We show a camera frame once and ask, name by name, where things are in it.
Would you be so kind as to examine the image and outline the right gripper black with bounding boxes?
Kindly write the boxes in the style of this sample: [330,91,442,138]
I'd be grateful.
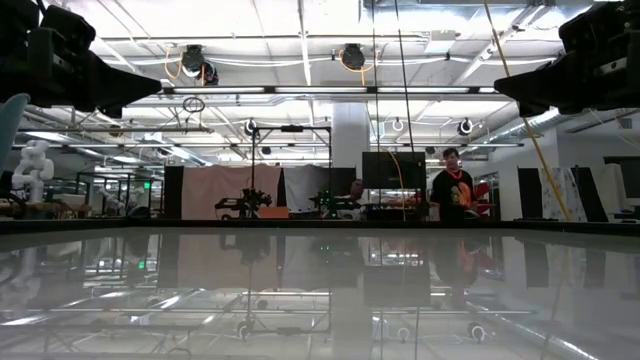
[493,0,629,120]

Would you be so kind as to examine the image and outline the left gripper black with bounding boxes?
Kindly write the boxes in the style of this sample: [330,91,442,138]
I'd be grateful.
[27,7,164,120]

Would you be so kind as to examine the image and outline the black upright panel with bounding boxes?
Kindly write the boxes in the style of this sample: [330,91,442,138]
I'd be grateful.
[163,165,185,220]
[584,167,609,223]
[517,167,544,220]

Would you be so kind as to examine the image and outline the white marbled panel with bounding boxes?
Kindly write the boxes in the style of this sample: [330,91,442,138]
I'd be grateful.
[538,167,587,223]

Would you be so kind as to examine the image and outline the red rack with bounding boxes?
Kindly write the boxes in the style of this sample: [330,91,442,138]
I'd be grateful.
[473,182,494,217]

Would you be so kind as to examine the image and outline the teal plastic basket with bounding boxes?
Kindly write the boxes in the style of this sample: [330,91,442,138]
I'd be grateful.
[0,93,32,176]

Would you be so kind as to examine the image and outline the pink curtain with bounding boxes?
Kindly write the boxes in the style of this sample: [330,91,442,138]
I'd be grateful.
[180,164,283,221]

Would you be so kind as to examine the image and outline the black monitor screen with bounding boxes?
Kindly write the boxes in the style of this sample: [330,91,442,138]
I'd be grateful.
[361,150,428,191]

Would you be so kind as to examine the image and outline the distant black robot arms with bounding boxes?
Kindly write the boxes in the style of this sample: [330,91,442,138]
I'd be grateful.
[214,188,275,221]

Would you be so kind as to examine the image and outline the white building column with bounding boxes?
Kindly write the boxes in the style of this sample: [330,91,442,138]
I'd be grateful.
[331,102,372,171]

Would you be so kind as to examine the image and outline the orange box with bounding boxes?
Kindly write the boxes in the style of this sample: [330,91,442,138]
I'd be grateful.
[257,205,291,220]

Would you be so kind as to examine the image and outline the long ceiling light bar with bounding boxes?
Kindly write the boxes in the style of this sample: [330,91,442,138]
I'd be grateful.
[159,86,501,97]

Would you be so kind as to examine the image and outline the grey curtain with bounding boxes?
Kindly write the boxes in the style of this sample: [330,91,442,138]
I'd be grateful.
[282,164,331,211]

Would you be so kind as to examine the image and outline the distant robot with green lights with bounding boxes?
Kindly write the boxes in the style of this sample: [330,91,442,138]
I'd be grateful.
[309,188,351,220]

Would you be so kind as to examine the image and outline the silver ventilation duct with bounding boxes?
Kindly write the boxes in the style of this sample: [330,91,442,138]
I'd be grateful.
[487,107,640,146]

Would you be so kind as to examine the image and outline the yellow extension cable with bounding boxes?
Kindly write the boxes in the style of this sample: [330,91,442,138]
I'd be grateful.
[481,0,573,223]

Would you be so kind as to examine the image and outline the dark wall screen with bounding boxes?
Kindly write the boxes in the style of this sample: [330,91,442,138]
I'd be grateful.
[603,156,640,199]

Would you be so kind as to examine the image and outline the black hanging cable with loop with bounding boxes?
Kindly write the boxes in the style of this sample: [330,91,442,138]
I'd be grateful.
[393,0,416,221]

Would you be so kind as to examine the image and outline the black frame stand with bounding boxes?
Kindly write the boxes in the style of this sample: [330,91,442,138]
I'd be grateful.
[249,125,333,221]

